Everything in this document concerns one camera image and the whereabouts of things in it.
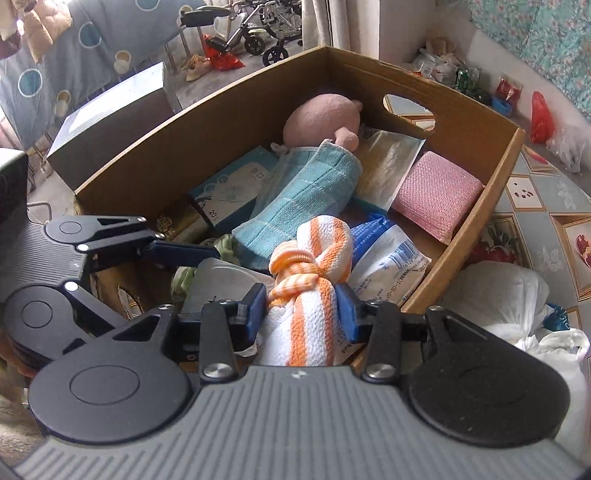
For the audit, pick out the pink sponge cloth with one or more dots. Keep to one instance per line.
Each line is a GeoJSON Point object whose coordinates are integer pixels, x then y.
{"type": "Point", "coordinates": [437, 195]}

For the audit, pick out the teal checked towel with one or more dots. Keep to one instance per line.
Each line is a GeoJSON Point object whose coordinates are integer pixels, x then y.
{"type": "Point", "coordinates": [307, 182]}

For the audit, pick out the printed appliance box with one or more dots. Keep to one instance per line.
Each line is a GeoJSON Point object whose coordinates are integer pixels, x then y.
{"type": "Point", "coordinates": [103, 127]}

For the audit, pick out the blue bandage box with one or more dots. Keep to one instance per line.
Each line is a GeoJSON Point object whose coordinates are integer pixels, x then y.
{"type": "Point", "coordinates": [227, 198]}

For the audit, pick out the green white scrunchie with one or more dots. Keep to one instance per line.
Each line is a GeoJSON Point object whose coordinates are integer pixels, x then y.
{"type": "Point", "coordinates": [183, 276]}

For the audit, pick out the folded wheelchair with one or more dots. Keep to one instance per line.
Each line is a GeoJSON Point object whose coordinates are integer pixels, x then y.
{"type": "Point", "coordinates": [261, 28]}

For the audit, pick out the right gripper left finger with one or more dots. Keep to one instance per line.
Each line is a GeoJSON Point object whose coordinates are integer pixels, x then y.
{"type": "Point", "coordinates": [227, 326]}

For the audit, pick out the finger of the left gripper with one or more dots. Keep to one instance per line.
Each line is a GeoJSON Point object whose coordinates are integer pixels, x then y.
{"type": "Point", "coordinates": [172, 255]}

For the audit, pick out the white blue wipes pack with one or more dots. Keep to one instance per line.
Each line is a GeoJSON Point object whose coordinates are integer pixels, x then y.
{"type": "Point", "coordinates": [386, 263]}

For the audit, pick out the large white plastic bag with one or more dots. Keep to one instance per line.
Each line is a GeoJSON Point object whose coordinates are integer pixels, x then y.
{"type": "Point", "coordinates": [512, 302]}

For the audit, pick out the red plastic bag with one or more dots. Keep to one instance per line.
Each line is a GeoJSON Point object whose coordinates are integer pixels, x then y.
{"type": "Point", "coordinates": [542, 123]}

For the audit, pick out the blue dotted curtain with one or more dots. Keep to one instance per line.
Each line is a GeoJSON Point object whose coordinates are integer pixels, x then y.
{"type": "Point", "coordinates": [106, 40]}

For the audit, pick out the clear plastic bag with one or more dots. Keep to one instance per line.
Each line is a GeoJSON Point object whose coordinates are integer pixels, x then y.
{"type": "Point", "coordinates": [571, 145]}

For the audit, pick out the pink plush toy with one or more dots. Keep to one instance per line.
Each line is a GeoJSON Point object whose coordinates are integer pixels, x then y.
{"type": "Point", "coordinates": [330, 117]}

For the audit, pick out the gold tissue pack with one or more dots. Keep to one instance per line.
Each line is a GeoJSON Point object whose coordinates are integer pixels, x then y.
{"type": "Point", "coordinates": [181, 223]}

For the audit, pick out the orange striped knotted towel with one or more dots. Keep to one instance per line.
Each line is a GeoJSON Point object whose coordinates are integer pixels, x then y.
{"type": "Point", "coordinates": [301, 328]}

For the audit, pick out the red bag on floor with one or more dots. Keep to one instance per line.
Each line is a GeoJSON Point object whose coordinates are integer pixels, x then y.
{"type": "Point", "coordinates": [220, 61]}

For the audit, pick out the patterned tablecloth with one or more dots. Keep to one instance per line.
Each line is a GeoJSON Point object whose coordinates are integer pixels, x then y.
{"type": "Point", "coordinates": [542, 222]}

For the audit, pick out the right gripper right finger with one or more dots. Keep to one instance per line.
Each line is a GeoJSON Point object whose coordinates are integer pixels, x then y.
{"type": "Point", "coordinates": [378, 324]}

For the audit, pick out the teal floral cloth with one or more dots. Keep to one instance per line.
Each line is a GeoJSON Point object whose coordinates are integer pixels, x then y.
{"type": "Point", "coordinates": [551, 37]}

